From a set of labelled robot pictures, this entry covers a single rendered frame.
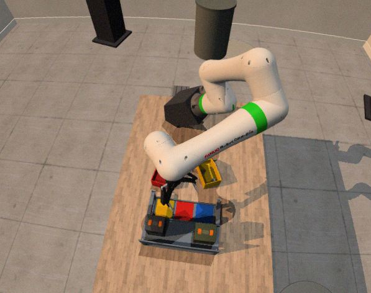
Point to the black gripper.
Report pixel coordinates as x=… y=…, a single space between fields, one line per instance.
x=166 y=195

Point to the red bin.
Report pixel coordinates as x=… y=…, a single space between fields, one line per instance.
x=157 y=180

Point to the yellow bin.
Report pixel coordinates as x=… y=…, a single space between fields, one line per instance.
x=211 y=172

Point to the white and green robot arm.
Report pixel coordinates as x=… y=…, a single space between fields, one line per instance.
x=257 y=67

